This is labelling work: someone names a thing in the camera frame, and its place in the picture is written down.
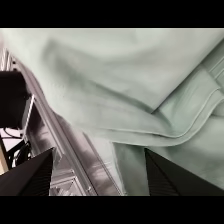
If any black cable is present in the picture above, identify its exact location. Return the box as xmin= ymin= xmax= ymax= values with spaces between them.
xmin=0 ymin=127 xmax=34 ymax=169

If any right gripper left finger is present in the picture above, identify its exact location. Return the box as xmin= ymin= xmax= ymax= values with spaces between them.
xmin=0 ymin=147 xmax=56 ymax=197

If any silver frame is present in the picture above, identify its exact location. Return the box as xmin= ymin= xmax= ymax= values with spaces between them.
xmin=0 ymin=48 xmax=125 ymax=197

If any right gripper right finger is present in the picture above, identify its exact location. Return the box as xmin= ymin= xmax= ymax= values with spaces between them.
xmin=143 ymin=148 xmax=224 ymax=197

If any pale green shirt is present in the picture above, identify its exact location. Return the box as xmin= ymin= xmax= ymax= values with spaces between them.
xmin=0 ymin=28 xmax=224 ymax=197

